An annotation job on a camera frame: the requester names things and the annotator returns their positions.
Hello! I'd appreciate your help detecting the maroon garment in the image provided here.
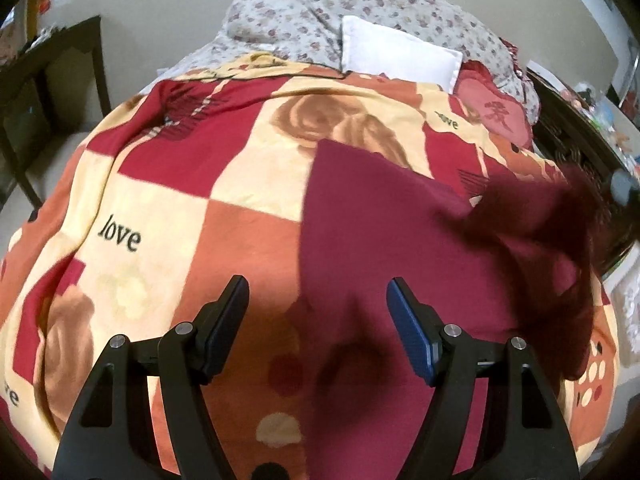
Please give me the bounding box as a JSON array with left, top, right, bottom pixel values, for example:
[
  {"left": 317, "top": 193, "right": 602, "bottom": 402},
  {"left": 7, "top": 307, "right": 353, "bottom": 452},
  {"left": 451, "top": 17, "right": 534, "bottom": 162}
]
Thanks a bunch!
[{"left": 291, "top": 141, "right": 597, "bottom": 479}]

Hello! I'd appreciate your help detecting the red orange patterned blanket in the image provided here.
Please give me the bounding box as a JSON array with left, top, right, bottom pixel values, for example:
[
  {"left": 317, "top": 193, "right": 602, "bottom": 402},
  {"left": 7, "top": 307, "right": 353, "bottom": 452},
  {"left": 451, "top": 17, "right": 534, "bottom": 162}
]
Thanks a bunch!
[{"left": 1, "top": 53, "right": 618, "bottom": 479}]

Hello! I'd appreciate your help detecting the dark wooden headboard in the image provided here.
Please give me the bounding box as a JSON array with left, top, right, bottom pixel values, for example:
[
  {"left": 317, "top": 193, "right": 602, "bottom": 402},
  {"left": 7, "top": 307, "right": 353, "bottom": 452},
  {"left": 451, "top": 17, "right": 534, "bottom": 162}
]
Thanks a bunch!
[{"left": 527, "top": 70, "right": 634, "bottom": 272}]

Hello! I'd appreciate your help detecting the red heart cushion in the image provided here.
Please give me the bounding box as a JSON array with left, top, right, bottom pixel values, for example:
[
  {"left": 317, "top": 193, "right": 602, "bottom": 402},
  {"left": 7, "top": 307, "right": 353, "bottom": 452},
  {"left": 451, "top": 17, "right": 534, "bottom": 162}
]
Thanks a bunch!
[{"left": 454, "top": 61, "right": 533, "bottom": 148}]

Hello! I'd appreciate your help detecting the dark wooden desk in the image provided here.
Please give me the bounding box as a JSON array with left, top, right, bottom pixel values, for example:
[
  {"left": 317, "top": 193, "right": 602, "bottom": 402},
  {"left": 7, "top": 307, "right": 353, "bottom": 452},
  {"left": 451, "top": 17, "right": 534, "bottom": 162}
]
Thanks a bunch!
[{"left": 0, "top": 14, "right": 113, "bottom": 210}]

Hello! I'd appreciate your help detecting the white pillow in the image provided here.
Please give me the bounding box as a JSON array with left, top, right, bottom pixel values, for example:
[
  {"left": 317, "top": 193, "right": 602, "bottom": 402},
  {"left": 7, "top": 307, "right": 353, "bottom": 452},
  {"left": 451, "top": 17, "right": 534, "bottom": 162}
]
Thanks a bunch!
[{"left": 341, "top": 15, "right": 463, "bottom": 93}]

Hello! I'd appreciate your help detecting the floral quilt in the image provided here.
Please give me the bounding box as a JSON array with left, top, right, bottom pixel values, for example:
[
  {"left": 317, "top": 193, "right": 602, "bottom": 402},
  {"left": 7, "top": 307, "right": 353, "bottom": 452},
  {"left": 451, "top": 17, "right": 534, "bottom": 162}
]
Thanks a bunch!
[{"left": 157, "top": 0, "right": 540, "bottom": 124}]

